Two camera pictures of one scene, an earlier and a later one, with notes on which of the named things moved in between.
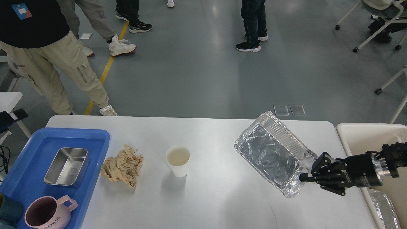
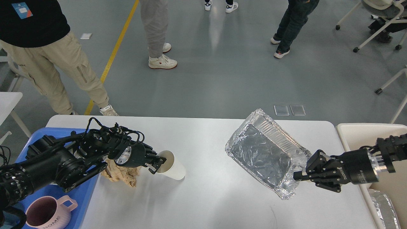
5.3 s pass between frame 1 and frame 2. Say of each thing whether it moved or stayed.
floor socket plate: stayed
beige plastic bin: stayed
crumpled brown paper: stayed
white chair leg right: stayed
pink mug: stayed
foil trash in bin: stayed
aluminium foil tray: moved
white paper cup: moved
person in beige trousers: stayed
